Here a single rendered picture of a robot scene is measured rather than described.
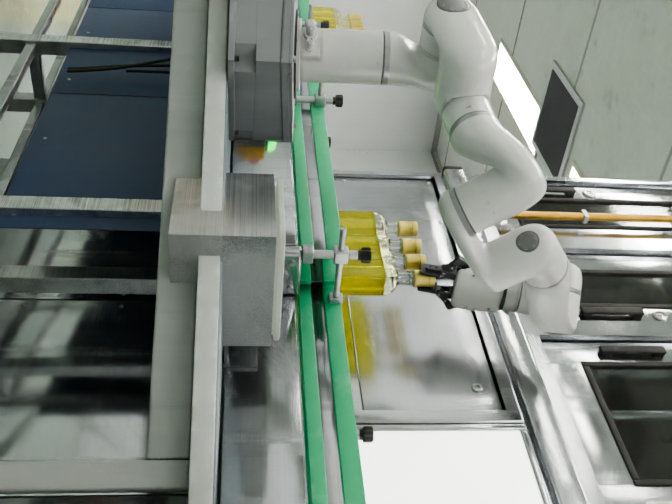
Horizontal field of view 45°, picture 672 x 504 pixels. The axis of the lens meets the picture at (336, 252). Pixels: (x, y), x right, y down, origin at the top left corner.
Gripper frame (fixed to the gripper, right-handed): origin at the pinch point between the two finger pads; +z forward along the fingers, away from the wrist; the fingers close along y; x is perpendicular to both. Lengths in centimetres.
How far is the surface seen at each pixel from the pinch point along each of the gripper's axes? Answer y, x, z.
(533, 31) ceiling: -97, -423, -51
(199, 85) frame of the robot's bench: 42, 14, 44
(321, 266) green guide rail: 5.7, 9.7, 21.1
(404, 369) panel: -13.1, 14.0, 1.8
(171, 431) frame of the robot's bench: 12, 61, 33
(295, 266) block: 12.5, 19.8, 24.4
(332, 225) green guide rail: 13.4, 6.5, 20.2
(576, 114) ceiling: -105, -319, -77
